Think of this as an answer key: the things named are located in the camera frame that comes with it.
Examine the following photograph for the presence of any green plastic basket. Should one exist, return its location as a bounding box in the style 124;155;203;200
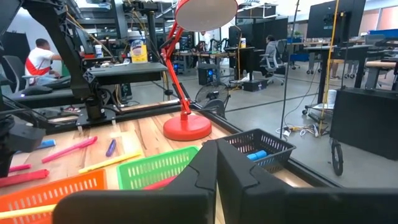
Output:
116;145;200;191

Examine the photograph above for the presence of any orange plastic basket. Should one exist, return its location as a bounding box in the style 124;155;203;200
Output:
0;169;108;224

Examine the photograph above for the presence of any black cabinet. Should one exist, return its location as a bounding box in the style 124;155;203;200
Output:
329;86;398;162

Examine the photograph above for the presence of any black plastic basket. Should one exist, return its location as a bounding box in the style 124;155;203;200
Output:
201;128;297;174

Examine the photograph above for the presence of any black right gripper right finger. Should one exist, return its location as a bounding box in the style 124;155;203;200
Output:
216;139;398;224

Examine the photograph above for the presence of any yellow wipes container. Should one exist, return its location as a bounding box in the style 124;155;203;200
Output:
129;30;149;64

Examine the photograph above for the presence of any black wheel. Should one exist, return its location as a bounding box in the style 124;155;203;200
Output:
330;138;345;177

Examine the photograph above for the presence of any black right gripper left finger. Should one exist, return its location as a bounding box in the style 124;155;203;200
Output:
52;139;218;224

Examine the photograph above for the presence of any black standing desk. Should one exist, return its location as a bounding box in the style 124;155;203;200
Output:
303;44;374;105

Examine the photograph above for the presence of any black office chair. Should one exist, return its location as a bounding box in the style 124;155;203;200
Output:
0;55;27;94

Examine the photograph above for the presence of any white floor cable bundle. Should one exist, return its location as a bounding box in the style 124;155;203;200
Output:
275;123;321;138

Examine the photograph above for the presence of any black floor box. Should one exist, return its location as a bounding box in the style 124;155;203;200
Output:
242;78;269;93

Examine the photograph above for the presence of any red desk lamp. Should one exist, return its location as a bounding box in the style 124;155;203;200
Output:
160;0;239;142

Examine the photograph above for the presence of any black monitor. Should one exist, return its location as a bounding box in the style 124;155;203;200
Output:
306;0;367;40

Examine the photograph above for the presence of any grey office chair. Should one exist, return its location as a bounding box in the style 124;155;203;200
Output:
259;39;289;85

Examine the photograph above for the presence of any blue marker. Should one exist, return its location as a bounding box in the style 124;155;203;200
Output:
246;149;268;162
35;139;57;150

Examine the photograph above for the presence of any black computer tower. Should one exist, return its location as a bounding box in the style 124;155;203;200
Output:
197;63;219;86

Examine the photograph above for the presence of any purple marker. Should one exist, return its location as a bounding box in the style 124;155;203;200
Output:
105;138;117;158

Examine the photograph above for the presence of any white paper roll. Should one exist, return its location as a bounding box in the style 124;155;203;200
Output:
326;89;338;107

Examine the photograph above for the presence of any person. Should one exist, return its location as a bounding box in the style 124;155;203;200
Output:
198;30;212;52
24;38;63;85
262;34;279;68

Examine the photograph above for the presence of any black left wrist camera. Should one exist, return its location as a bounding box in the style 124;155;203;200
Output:
9;123;47;153

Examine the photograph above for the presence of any black floor fan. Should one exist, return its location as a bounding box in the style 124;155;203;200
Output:
195;81;231;119

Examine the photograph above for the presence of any yellow hanging rope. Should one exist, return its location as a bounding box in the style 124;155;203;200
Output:
318;0;340;134

